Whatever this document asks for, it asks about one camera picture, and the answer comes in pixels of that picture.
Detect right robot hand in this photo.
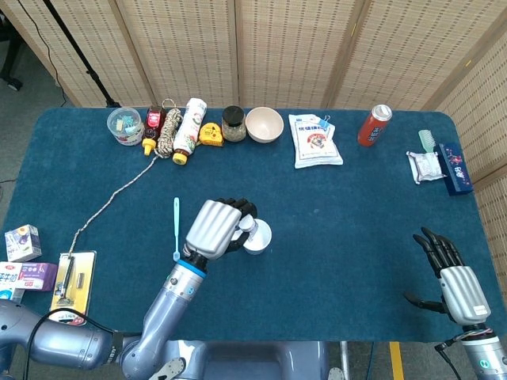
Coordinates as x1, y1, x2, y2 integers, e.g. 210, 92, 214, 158
403, 226, 492, 326

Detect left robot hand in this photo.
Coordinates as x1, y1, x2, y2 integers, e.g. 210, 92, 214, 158
180, 196, 258, 267

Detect purple toothpaste tube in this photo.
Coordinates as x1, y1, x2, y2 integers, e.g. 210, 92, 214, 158
237, 216, 259, 238

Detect light blue toothbrush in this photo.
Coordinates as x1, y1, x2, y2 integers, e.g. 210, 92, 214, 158
171, 196, 182, 263

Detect white cup with handle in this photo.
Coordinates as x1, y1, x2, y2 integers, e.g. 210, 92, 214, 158
242, 218, 273, 256

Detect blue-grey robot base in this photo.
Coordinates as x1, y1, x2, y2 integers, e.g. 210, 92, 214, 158
158, 340, 345, 380

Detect yellow tape measure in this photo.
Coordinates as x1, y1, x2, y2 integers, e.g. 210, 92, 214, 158
197, 122, 225, 148

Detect yellow floor tape strip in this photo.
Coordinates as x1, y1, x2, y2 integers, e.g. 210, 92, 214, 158
389, 342, 405, 380

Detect white bottle yellow cap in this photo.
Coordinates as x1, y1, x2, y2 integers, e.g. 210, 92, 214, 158
171, 97, 209, 165

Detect glass jar black lid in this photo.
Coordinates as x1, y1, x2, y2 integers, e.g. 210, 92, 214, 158
221, 105, 247, 143

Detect blue table mat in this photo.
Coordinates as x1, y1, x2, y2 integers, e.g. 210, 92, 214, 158
0, 107, 499, 344

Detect beige bowl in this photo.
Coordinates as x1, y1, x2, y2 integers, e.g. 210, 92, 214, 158
245, 106, 285, 144

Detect dark red sauce bottle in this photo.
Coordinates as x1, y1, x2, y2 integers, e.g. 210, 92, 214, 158
142, 105, 167, 156

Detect dark blue box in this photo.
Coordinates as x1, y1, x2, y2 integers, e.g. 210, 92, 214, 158
437, 142, 475, 197

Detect white snack bag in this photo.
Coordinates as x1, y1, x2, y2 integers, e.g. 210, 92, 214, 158
288, 113, 344, 170

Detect white wrapped packet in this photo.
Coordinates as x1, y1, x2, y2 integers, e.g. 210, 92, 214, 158
406, 150, 447, 185

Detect clear plastic jar of clips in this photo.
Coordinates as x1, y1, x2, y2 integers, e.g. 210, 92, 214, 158
106, 106, 145, 146

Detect razor on yellow card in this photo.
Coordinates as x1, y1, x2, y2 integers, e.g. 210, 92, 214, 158
50, 250, 97, 328

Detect purple white box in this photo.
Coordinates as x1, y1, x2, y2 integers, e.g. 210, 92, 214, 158
16, 261, 59, 292

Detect red drink can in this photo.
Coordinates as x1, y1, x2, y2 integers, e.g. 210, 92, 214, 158
356, 104, 393, 148

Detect small white purple carton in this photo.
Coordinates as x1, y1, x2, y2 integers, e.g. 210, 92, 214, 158
4, 224, 43, 263

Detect black tripod stand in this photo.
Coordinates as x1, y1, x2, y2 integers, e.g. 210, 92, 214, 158
41, 0, 122, 108

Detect white blue milk box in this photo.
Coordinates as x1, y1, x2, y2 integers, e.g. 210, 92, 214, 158
0, 260, 25, 302

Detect black office chair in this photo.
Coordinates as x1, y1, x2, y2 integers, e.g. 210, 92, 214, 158
0, 23, 24, 92

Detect braided rope coil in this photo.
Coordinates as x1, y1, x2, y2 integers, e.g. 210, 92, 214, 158
67, 97, 185, 260

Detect black hanging cable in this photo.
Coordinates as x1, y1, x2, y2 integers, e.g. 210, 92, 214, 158
15, 0, 68, 108

